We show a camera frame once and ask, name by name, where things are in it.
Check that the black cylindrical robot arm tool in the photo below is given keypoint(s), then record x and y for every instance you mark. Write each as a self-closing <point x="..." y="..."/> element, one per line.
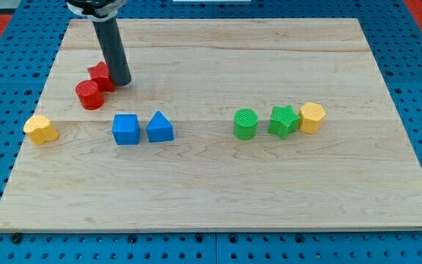
<point x="110" y="41"/>

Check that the yellow hexagon block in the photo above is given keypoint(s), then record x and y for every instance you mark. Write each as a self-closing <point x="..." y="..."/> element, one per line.
<point x="311" y="116"/>

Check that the light wooden board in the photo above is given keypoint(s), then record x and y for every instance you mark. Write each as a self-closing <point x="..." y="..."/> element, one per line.
<point x="358" y="172"/>

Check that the green cylinder block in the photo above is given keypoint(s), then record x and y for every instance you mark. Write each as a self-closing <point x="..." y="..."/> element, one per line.
<point x="245" y="124"/>

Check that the blue triangle block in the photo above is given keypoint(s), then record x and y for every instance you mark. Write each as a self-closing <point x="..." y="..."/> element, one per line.
<point x="159" y="128"/>

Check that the green star block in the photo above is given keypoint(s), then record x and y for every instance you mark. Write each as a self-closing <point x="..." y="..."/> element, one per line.
<point x="283" y="121"/>

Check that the blue cube block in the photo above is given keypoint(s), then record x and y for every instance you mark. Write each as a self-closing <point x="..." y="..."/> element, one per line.
<point x="126" y="129"/>

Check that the red cylinder block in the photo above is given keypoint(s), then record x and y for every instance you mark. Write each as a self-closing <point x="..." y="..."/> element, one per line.
<point x="89" y="95"/>

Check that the red star block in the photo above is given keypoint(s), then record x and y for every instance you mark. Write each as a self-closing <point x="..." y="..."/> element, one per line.
<point x="100" y="74"/>

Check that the yellow heart block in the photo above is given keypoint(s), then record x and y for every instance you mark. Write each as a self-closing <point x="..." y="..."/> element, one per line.
<point x="40" y="130"/>

